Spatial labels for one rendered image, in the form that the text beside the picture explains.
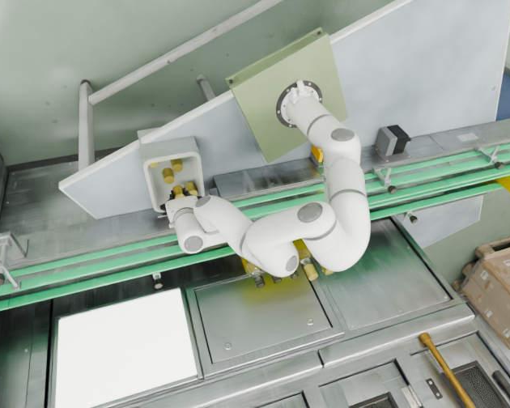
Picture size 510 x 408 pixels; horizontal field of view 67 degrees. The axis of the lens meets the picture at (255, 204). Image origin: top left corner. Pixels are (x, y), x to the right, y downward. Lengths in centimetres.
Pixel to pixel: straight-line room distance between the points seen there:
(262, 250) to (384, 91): 87
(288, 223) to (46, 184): 145
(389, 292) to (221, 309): 61
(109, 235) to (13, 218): 63
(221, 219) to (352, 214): 31
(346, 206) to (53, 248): 96
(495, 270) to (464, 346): 348
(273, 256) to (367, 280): 77
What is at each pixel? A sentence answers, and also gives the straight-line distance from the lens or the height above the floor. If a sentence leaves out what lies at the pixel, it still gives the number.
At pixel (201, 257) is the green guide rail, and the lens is 136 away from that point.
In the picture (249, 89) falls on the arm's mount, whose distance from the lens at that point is 114.
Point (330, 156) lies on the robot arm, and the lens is 99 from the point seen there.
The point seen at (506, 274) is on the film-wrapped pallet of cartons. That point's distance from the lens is 499.
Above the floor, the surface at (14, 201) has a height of 32.
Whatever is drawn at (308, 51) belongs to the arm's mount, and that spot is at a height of 81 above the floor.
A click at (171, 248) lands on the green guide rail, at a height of 94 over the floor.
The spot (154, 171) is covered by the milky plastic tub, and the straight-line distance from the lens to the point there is 129.
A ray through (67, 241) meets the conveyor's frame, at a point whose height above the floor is 83.
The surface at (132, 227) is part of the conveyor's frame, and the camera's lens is 137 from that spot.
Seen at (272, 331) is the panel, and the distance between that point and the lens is 131.
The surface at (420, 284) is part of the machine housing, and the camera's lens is 158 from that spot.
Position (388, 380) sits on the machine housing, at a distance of 137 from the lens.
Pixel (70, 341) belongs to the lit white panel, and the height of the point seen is 108.
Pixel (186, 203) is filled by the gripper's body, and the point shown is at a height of 94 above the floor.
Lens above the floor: 177
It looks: 42 degrees down
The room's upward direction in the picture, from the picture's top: 156 degrees clockwise
